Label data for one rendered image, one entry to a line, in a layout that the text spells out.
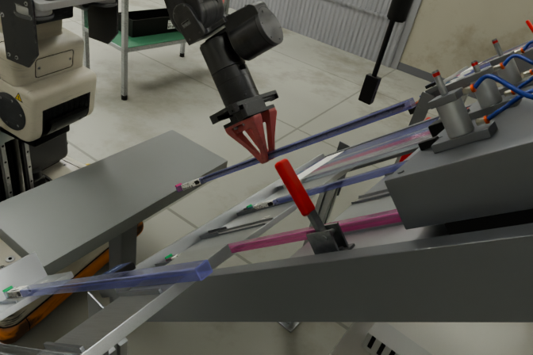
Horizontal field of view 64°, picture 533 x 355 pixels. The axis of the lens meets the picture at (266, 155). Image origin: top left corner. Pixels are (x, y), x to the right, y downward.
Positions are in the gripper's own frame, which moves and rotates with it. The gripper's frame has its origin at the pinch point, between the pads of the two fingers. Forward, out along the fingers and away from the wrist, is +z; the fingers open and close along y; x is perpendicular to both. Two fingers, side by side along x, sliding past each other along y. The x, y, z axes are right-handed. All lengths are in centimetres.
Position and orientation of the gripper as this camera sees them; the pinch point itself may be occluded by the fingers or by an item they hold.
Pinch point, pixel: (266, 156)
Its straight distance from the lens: 67.2
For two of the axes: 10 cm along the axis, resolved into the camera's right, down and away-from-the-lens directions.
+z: 4.0, 9.2, 0.4
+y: 6.2, -3.0, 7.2
